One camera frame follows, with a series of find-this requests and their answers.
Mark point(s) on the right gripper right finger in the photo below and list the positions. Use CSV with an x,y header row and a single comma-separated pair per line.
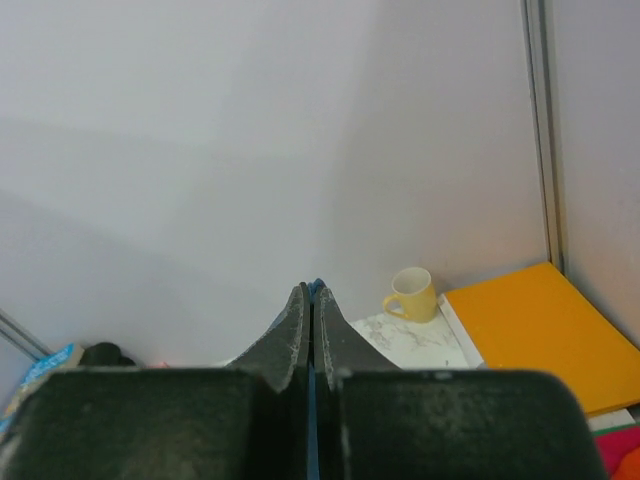
x,y
378,421

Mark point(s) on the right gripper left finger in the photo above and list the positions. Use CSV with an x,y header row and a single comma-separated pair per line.
x,y
245,420

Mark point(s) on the blue t shirt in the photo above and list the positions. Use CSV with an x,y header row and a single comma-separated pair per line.
x,y
312,425

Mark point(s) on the small pink box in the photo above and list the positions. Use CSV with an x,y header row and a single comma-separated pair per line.
x,y
159,365

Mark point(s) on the yellow mug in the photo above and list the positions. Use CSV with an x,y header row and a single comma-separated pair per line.
x,y
413,296

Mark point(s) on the black pink organizer rack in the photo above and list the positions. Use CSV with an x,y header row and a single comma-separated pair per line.
x,y
105,354

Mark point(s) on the orange folder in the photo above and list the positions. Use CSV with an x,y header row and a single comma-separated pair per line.
x,y
536,319

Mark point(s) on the blue treehouse book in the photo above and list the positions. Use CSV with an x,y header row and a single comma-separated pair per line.
x,y
67,357

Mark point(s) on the white board under folder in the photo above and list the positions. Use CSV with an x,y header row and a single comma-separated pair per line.
x,y
475,360

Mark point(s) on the magenta t shirt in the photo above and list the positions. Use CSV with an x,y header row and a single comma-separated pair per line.
x,y
614,446

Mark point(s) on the orange t shirt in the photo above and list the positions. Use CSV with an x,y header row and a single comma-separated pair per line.
x,y
629,467

